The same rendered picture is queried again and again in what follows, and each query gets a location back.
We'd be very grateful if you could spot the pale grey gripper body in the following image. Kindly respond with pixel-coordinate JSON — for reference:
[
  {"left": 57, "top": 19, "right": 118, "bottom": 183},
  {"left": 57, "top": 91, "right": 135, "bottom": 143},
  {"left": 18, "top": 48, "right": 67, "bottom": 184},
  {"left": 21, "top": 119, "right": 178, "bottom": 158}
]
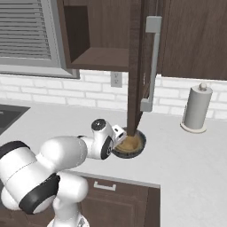
[{"left": 113, "top": 135, "right": 129, "bottom": 149}]

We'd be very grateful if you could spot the dark rimmed tan bowl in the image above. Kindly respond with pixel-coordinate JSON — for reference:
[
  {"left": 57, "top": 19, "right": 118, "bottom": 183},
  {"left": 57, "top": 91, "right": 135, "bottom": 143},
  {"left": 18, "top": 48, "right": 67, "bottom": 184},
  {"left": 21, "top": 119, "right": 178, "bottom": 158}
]
[{"left": 112, "top": 127, "right": 147, "bottom": 160}]

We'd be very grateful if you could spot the brown open cabinet door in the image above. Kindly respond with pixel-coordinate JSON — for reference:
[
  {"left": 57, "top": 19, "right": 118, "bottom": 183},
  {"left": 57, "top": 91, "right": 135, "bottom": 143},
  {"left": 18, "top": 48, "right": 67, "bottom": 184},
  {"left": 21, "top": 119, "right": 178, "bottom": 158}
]
[{"left": 126, "top": 0, "right": 163, "bottom": 137}]

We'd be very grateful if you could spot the brown base cabinet panel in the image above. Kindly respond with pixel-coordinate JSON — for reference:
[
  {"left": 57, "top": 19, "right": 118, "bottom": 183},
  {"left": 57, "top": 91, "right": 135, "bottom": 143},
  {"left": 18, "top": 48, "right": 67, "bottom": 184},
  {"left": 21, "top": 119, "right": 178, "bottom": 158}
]
[{"left": 146, "top": 185, "right": 161, "bottom": 227}]

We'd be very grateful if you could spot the brown drawer front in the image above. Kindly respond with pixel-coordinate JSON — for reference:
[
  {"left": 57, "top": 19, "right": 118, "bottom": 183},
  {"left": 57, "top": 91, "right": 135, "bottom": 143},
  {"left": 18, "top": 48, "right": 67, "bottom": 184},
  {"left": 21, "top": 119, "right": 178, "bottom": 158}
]
[{"left": 77, "top": 176, "right": 149, "bottom": 227}]

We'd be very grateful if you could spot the white paper towel roll holder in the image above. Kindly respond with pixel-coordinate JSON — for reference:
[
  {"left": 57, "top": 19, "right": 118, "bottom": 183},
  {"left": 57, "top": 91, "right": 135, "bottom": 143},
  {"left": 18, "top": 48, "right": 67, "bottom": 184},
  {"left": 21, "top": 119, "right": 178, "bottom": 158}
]
[{"left": 179, "top": 82, "right": 214, "bottom": 134}]

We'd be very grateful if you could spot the dark sink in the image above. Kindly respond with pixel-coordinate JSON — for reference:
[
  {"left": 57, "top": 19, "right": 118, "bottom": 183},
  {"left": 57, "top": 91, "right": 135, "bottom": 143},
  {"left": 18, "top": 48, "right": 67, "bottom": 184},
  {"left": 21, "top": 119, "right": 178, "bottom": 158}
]
[{"left": 0, "top": 103, "right": 31, "bottom": 136}]

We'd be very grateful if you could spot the grey window with blinds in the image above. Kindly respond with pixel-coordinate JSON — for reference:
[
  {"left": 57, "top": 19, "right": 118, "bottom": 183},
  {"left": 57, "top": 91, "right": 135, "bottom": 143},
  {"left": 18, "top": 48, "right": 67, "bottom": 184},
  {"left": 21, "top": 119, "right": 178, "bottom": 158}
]
[{"left": 0, "top": 0, "right": 81, "bottom": 80}]

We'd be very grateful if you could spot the grey drawer handle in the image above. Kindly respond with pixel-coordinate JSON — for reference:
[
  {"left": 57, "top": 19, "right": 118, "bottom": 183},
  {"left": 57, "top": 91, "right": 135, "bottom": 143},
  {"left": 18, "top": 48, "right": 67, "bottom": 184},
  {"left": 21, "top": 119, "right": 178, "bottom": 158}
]
[{"left": 93, "top": 180, "right": 117, "bottom": 192}]

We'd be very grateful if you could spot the white wall socket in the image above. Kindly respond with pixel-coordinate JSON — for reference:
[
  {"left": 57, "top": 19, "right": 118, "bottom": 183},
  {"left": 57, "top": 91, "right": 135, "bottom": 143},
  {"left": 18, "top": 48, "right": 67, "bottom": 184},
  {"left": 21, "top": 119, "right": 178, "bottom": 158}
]
[{"left": 110, "top": 70, "right": 123, "bottom": 89}]

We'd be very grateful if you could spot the brown open wall cabinet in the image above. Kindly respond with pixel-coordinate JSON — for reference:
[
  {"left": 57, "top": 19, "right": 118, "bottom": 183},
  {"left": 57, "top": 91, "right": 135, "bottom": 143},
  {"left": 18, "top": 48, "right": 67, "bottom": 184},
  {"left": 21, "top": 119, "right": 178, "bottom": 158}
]
[{"left": 57, "top": 0, "right": 131, "bottom": 73}]

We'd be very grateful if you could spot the grey cabinet door handle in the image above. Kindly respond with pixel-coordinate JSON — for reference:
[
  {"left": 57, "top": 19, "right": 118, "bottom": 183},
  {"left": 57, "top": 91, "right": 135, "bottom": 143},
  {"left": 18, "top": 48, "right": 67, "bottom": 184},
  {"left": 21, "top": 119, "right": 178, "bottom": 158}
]
[{"left": 139, "top": 15, "right": 163, "bottom": 113}]

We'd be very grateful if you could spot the brown closed wall cabinet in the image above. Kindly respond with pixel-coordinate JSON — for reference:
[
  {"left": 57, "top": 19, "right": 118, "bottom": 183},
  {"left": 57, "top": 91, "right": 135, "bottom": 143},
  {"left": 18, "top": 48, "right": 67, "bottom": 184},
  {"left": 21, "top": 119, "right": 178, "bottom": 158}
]
[{"left": 156, "top": 0, "right": 227, "bottom": 82}]

